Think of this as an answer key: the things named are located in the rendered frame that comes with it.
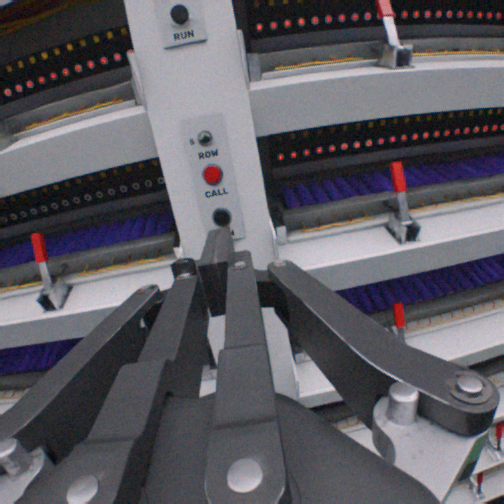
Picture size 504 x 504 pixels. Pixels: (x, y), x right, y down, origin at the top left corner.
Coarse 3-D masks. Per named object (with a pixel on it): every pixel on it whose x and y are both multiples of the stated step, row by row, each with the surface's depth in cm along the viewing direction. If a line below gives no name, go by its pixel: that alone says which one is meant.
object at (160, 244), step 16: (128, 240) 37; (144, 240) 36; (160, 240) 36; (64, 256) 36; (80, 256) 36; (96, 256) 36; (112, 256) 36; (128, 256) 36; (144, 256) 36; (0, 272) 36; (16, 272) 36; (32, 272) 36; (64, 272) 37; (96, 272) 35; (16, 288) 35
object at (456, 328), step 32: (352, 288) 50; (384, 288) 47; (416, 288) 47; (448, 288) 45; (480, 288) 43; (384, 320) 42; (416, 320) 42; (448, 320) 42; (480, 320) 41; (448, 352) 39; (480, 352) 38; (320, 384) 39
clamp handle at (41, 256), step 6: (36, 234) 31; (42, 234) 32; (36, 240) 31; (42, 240) 31; (36, 246) 31; (42, 246) 31; (36, 252) 31; (42, 252) 31; (36, 258) 31; (42, 258) 31; (42, 264) 31; (42, 270) 31; (48, 270) 32; (42, 276) 31; (48, 276) 32; (48, 282) 32; (48, 288) 32
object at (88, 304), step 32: (160, 192) 44; (32, 224) 44; (160, 256) 37; (0, 288) 37; (96, 288) 34; (128, 288) 33; (160, 288) 32; (0, 320) 32; (32, 320) 31; (64, 320) 32; (96, 320) 32
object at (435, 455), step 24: (408, 384) 5; (384, 408) 6; (408, 408) 5; (384, 432) 5; (408, 432) 5; (432, 432) 5; (456, 432) 5; (384, 456) 6; (408, 456) 5; (432, 456) 5; (456, 456) 4; (432, 480) 4; (456, 480) 4
